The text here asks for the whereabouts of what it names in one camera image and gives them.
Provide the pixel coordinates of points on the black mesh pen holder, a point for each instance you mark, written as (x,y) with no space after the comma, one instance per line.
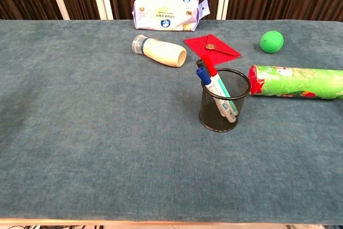
(214,121)

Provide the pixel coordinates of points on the black cap marker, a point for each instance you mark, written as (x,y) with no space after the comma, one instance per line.
(200,63)

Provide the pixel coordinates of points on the red cap marker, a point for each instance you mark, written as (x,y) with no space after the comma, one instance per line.
(210,68)

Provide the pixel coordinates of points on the blue cap marker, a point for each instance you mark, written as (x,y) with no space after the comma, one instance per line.
(203,76)

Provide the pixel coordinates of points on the green ball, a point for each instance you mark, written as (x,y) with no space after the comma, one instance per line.
(271,41)

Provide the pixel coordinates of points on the green chip tube red lid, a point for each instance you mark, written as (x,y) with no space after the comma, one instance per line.
(294,82)

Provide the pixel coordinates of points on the red envelope with gold seal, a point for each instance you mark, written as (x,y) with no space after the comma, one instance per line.
(198,44)

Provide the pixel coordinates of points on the purple white tissue pack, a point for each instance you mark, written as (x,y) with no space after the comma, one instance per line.
(166,9)

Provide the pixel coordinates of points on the cream plastic milk bottle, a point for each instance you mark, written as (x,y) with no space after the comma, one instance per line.
(160,52)

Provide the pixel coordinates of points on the blue-grey tablecloth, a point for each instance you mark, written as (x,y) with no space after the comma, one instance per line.
(107,132)

